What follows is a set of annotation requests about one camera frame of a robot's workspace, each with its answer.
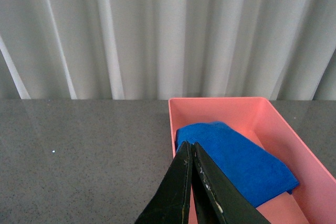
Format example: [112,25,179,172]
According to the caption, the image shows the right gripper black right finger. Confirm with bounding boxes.
[191,143,269,223]

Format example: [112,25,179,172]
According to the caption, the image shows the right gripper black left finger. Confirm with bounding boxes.
[135,142,193,223]

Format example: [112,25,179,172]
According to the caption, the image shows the blue microfiber cloth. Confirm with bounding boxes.
[175,121,299,207]

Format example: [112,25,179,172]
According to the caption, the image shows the pink plastic bin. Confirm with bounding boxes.
[169,98,335,223]

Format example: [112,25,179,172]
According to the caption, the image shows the white pleated curtain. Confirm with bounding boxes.
[1,0,335,100]

